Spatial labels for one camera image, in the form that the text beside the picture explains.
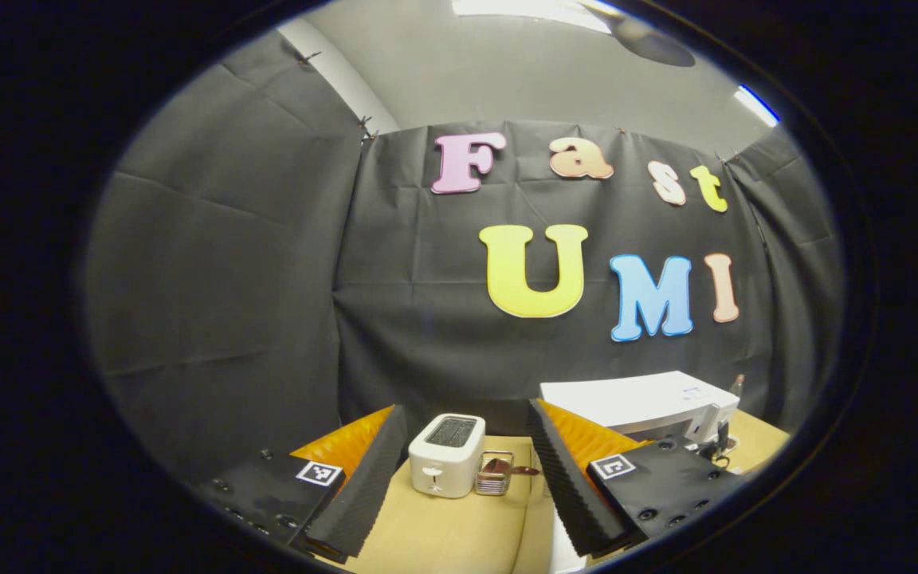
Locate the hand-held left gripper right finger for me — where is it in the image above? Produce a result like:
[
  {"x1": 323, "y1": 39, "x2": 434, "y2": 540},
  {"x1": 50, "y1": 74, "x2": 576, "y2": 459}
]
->
[{"x1": 526, "y1": 399, "x2": 747, "y2": 559}]

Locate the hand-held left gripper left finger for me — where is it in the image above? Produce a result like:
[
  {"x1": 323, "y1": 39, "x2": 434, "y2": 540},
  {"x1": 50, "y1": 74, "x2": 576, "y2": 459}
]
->
[{"x1": 200, "y1": 404, "x2": 410, "y2": 563}]

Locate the white microwave oven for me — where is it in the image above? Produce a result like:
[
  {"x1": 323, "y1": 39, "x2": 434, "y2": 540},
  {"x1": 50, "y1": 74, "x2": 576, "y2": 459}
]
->
[{"x1": 540, "y1": 371, "x2": 740, "y2": 574}]

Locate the white toaster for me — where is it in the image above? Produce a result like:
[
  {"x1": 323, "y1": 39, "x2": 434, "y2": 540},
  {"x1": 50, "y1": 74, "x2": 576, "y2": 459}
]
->
[{"x1": 408, "y1": 414, "x2": 486, "y2": 500}]

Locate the black backdrop cloth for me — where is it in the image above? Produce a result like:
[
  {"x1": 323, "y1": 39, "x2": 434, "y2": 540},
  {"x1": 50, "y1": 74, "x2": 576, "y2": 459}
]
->
[{"x1": 84, "y1": 28, "x2": 846, "y2": 487}]

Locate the small ceiling light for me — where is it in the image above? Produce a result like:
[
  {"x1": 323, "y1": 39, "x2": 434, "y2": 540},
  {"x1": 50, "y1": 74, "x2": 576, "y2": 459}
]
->
[{"x1": 734, "y1": 84, "x2": 780, "y2": 128}]

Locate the large ceiling light panel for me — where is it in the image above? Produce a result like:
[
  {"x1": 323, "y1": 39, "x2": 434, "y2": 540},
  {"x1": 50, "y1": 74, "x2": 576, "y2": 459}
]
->
[{"x1": 453, "y1": 0, "x2": 615, "y2": 33}]

